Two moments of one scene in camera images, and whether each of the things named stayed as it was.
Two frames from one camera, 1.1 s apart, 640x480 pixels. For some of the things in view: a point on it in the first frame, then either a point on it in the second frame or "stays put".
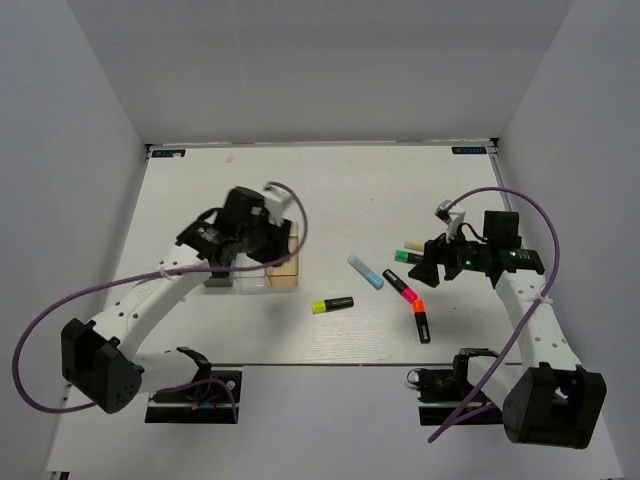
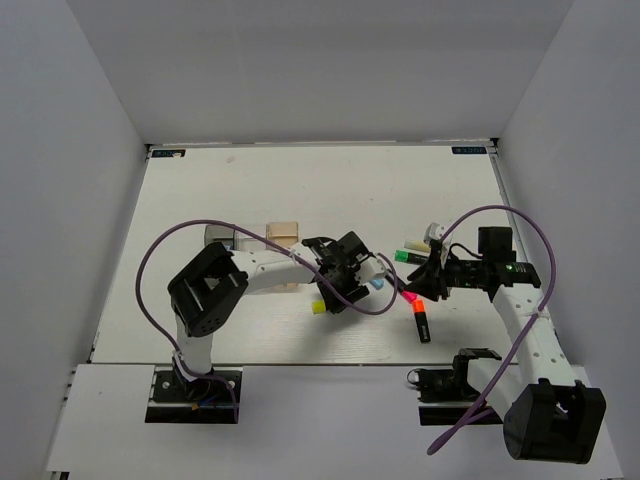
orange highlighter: (422, 321) stays put
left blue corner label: (168, 153) stays put
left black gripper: (277, 249) → (333, 299)
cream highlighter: (417, 245) stays put
